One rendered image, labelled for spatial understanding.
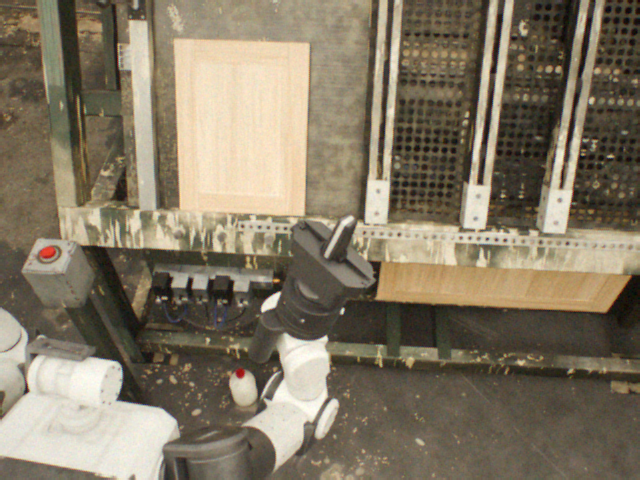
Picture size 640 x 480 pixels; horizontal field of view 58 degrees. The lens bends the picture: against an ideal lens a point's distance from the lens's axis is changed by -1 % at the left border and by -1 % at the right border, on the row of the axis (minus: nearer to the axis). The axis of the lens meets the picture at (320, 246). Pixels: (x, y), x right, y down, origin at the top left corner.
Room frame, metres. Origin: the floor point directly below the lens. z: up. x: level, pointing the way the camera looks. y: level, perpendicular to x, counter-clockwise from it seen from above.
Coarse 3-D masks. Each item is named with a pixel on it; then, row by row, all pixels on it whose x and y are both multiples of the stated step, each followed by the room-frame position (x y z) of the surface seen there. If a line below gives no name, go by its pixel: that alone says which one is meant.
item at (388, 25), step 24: (384, 0) 1.42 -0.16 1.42; (384, 24) 1.39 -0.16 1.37; (384, 48) 1.37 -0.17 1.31; (384, 72) 1.33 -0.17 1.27; (384, 96) 1.32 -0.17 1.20; (384, 120) 1.28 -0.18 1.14; (384, 144) 1.22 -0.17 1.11; (384, 168) 1.18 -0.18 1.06; (384, 192) 1.14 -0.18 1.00; (384, 216) 1.11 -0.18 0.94
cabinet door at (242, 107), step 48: (192, 48) 1.42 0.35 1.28; (240, 48) 1.42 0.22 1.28; (288, 48) 1.41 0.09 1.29; (192, 96) 1.36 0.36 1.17; (240, 96) 1.35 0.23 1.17; (288, 96) 1.34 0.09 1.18; (192, 144) 1.28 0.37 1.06; (240, 144) 1.28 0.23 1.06; (288, 144) 1.27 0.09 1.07; (192, 192) 1.21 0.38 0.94; (240, 192) 1.20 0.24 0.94; (288, 192) 1.19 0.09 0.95
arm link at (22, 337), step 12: (0, 312) 0.57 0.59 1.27; (0, 324) 0.55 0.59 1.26; (12, 324) 0.57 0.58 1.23; (0, 336) 0.54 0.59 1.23; (12, 336) 0.56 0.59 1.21; (24, 336) 0.58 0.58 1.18; (0, 348) 0.54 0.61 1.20; (12, 348) 0.55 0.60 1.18; (24, 348) 0.55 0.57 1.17; (24, 360) 0.53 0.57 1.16
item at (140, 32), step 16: (144, 32) 1.44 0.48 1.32; (144, 48) 1.41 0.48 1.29; (144, 64) 1.39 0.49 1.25; (144, 80) 1.37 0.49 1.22; (144, 96) 1.35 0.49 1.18; (144, 112) 1.32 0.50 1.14; (144, 128) 1.30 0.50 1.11; (144, 144) 1.27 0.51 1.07; (144, 160) 1.25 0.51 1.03; (144, 176) 1.22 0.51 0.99; (144, 192) 1.20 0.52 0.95; (144, 208) 1.17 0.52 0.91
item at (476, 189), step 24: (504, 0) 1.41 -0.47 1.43; (504, 24) 1.37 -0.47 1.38; (480, 48) 1.38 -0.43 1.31; (504, 48) 1.34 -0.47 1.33; (480, 72) 1.32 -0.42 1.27; (480, 96) 1.28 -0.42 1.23; (480, 120) 1.24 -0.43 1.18; (480, 144) 1.21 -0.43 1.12; (480, 168) 1.20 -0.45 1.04; (480, 192) 1.13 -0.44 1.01; (480, 216) 1.10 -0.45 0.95
